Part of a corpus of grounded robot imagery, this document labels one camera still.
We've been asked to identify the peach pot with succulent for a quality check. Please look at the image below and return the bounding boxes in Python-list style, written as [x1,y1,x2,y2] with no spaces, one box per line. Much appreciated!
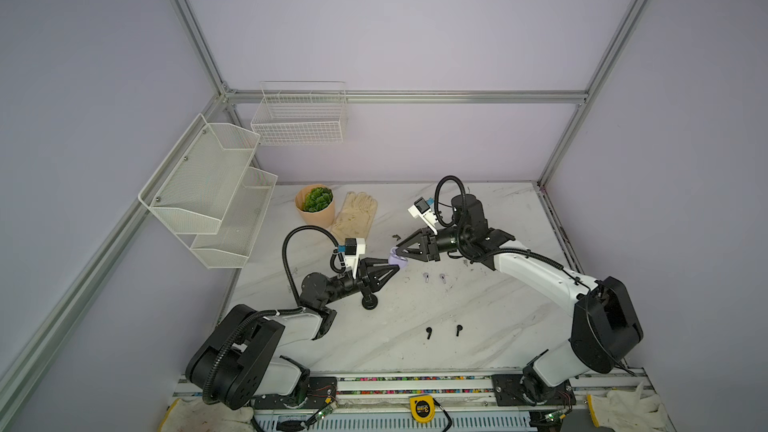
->
[294,184,336,228]

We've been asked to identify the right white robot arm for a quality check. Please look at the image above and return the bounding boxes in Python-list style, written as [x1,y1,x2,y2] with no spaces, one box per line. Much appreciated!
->
[396,175,644,405]

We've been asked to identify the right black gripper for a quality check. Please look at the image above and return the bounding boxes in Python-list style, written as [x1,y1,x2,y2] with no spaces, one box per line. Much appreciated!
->
[394,224,468,265]

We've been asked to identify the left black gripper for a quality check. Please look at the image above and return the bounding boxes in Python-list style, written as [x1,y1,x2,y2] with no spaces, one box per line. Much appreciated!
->
[323,258,398,307]

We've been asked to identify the white wire basket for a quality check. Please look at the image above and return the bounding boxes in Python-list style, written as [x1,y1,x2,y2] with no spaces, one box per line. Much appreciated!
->
[251,81,348,146]

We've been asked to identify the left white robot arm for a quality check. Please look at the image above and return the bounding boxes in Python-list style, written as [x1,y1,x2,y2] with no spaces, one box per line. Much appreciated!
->
[185,225,400,410]

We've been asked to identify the yellow tape measure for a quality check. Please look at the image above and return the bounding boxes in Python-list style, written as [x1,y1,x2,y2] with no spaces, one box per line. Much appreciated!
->
[409,394,436,424]

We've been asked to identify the white glove right of rail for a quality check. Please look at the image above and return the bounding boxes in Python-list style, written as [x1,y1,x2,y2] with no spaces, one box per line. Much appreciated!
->
[587,385,668,432]

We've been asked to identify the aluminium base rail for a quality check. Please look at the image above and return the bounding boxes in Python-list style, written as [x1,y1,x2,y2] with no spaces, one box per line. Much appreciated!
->
[173,371,661,432]

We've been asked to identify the beige work glove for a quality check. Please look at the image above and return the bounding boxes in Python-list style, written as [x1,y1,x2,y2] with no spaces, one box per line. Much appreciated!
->
[330,192,378,243]

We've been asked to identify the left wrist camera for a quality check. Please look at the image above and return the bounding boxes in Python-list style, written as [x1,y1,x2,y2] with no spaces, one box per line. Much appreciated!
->
[338,238,366,278]

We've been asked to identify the white mesh two-tier shelf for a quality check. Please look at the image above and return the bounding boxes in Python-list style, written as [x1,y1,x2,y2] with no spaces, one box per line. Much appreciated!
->
[138,115,277,269]

